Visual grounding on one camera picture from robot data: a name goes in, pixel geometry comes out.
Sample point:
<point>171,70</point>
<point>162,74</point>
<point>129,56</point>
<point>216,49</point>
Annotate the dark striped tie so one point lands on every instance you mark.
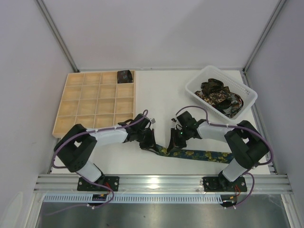
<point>231,105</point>

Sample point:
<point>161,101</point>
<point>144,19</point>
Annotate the blue yellow floral tie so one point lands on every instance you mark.
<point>197,155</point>

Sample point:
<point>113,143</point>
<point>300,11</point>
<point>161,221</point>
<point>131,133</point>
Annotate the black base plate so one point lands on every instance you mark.
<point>111,182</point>
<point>217,184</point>

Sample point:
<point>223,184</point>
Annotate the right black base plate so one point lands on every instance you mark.
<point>217,184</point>

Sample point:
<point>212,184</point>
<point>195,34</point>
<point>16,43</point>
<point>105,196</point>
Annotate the wooden compartment tray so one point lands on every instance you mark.
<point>94,100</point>

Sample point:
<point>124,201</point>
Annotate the left aluminium frame post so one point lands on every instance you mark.
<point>56,33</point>

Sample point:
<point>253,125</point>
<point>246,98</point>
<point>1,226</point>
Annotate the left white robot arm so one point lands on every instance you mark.
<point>75,148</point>

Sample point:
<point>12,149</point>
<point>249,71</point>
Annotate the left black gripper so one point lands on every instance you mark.
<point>145,137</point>

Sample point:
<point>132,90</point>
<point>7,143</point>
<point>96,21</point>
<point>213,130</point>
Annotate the white plastic basket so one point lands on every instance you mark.
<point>248,95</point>

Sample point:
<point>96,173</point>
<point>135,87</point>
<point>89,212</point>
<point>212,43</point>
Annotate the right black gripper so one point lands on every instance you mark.
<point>177,136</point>

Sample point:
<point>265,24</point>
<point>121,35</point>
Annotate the right aluminium frame post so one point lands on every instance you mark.
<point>270,23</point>

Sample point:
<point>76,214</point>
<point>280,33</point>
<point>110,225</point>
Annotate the brown patterned tie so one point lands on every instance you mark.
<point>213,92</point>

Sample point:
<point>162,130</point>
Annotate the aluminium frame post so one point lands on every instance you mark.
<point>56,33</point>
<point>270,23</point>

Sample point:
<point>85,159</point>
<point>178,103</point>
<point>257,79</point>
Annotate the aluminium mounting rail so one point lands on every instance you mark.
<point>153,184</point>

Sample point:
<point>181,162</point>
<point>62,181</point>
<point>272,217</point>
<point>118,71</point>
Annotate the white slotted cable duct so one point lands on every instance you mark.
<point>136,198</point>

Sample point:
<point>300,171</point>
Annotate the rolled dark tie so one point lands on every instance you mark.
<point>124,76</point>

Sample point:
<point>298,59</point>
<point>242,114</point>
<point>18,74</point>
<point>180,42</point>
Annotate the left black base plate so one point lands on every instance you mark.
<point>111,182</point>

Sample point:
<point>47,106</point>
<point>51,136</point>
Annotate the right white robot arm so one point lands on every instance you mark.
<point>246,144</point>

